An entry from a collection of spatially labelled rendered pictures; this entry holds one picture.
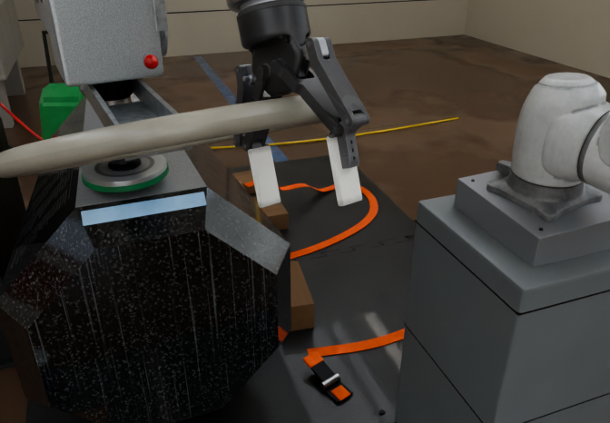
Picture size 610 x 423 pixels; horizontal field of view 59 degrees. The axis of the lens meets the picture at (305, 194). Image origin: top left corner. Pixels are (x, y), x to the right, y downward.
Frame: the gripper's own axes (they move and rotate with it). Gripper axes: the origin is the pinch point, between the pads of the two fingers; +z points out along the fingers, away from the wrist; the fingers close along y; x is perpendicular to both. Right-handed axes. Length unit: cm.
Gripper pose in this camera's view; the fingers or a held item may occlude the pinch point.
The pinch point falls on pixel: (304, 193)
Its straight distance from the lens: 59.2
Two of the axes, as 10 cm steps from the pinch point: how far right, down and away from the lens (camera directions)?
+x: -7.4, 2.1, -6.4
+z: 1.8, 9.8, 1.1
